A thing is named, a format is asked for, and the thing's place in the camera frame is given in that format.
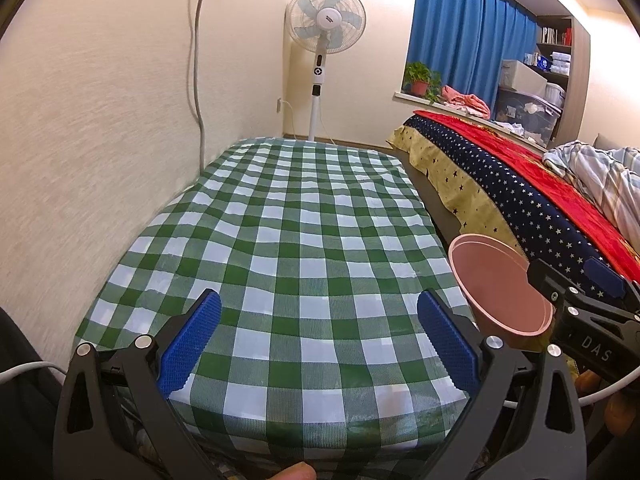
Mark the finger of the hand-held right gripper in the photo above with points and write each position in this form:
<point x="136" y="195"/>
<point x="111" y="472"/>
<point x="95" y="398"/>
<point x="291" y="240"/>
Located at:
<point x="605" y="275"/>
<point x="547" y="280"/>

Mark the person's right hand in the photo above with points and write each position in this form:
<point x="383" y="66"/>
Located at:
<point x="622" y="412"/>

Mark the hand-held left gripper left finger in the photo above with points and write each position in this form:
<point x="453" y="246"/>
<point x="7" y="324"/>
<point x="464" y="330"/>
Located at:
<point x="192" y="340"/>

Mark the pink bin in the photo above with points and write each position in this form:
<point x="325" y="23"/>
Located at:
<point x="490" y="280"/>

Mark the pink clothes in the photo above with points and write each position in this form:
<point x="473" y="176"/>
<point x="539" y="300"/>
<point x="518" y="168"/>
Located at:
<point x="465" y="102"/>

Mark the blue curtain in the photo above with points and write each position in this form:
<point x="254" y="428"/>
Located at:
<point x="465" y="35"/>

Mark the beige box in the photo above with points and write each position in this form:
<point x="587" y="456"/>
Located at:
<point x="522" y="77"/>

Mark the navy star blanket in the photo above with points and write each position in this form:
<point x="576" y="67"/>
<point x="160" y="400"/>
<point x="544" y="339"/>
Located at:
<point x="500" y="185"/>

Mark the person's left hand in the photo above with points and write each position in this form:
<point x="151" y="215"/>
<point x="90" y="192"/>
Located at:
<point x="295" y="472"/>

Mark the dark cloth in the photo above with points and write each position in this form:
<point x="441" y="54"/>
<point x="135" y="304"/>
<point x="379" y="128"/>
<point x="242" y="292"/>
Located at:
<point x="20" y="410"/>

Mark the plaid quilt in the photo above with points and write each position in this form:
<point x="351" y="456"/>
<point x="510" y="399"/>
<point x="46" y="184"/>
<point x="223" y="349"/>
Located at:
<point x="600" y="170"/>

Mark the potted green plant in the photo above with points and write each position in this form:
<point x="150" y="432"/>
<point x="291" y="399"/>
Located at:
<point x="420" y="85"/>

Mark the red blanket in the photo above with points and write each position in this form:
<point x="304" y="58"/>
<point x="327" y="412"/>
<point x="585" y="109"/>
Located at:
<point x="525" y="160"/>

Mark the green checked tablecloth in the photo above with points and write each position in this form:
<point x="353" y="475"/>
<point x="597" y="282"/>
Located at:
<point x="300" y="235"/>

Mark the white wall socket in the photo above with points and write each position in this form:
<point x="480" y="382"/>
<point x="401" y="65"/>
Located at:
<point x="279" y="105"/>

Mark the grey bed base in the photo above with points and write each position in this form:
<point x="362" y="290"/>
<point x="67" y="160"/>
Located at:
<point x="430" y="195"/>

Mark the white standing fan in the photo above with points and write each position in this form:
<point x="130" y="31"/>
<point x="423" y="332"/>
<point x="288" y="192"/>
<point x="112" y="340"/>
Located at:
<point x="327" y="17"/>

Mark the wooden bookshelf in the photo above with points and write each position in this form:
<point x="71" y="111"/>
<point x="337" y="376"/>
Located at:
<point x="552" y="47"/>

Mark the white plastic container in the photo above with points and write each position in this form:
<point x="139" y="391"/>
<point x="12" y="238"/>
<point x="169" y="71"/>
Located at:
<point x="555" y="94"/>

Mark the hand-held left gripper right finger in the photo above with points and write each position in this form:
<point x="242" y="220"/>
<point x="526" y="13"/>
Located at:
<point x="447" y="342"/>

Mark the clear storage bin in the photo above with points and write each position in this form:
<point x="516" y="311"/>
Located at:
<point x="525" y="110"/>

